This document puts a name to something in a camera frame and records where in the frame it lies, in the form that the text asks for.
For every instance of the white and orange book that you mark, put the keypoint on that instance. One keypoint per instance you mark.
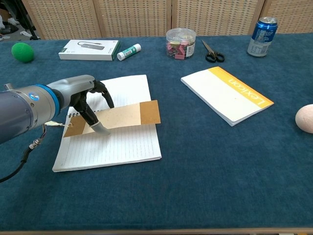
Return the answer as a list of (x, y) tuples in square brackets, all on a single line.
[(220, 95)]

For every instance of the white spiral notebook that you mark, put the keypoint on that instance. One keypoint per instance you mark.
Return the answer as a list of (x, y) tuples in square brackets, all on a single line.
[(112, 147)]

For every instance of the black tripod stand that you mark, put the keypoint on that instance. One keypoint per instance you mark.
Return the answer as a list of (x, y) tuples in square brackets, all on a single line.
[(34, 37)]

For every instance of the white green glue stick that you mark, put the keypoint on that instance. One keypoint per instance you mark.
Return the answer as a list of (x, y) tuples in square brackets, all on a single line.
[(129, 52)]

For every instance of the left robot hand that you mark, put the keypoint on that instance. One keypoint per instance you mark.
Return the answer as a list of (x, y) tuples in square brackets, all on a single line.
[(73, 85)]

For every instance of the blue soda can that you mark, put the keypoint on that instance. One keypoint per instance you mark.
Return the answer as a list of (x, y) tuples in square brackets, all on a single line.
[(262, 36)]

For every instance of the pale pink ball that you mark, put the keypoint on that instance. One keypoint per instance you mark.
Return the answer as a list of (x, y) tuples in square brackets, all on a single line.
[(305, 118)]

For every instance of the wooden rattan folding screen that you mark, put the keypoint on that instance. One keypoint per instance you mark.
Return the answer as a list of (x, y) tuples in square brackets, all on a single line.
[(134, 17)]

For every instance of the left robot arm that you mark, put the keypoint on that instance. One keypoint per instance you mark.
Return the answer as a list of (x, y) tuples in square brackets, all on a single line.
[(19, 110)]

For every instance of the blue table carpet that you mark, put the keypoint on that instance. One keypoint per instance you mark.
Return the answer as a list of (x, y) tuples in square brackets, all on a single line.
[(195, 183)]

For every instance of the green foam ball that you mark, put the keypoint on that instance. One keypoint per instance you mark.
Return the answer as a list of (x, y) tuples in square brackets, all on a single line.
[(22, 52)]

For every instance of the white USB hub box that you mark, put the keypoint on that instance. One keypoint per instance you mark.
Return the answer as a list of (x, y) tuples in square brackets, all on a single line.
[(85, 50)]

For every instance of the brown beige tasselled bookmark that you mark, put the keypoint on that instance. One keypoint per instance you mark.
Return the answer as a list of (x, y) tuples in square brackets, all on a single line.
[(124, 115)]

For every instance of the clear jar of binder clips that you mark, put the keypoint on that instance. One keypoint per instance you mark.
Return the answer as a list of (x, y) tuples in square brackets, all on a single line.
[(181, 45)]

